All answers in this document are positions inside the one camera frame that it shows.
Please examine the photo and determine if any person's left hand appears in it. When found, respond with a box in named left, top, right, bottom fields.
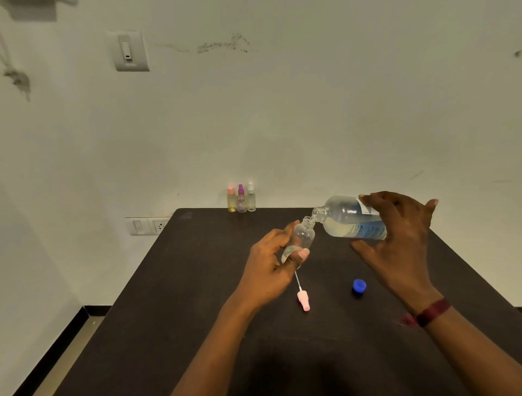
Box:
left=234, top=220, right=311, bottom=315

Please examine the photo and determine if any person's right hand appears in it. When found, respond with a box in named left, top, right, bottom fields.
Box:
left=350, top=191, right=444, bottom=316

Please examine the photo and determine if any small clear bottle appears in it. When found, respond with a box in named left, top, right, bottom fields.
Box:
left=281, top=216, right=316, bottom=267

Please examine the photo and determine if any large clear blue-label bottle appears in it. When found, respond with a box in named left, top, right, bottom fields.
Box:
left=312, top=195, right=388, bottom=241

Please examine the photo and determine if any person's right forearm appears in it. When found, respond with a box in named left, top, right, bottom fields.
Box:
left=415, top=304, right=522, bottom=396

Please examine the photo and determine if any person's left forearm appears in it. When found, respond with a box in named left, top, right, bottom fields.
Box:
left=171, top=295, right=263, bottom=396

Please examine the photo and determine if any pink spray pump with tube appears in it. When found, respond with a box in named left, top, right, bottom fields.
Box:
left=294, top=269, right=311, bottom=313

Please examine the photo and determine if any red wristband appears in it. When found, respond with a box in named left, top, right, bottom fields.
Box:
left=401, top=297, right=452, bottom=329

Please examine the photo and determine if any white wall socket plate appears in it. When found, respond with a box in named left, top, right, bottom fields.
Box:
left=125, top=216, right=171, bottom=237

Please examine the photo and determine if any white wall switch plate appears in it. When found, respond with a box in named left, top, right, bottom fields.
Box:
left=106, top=30, right=150, bottom=73

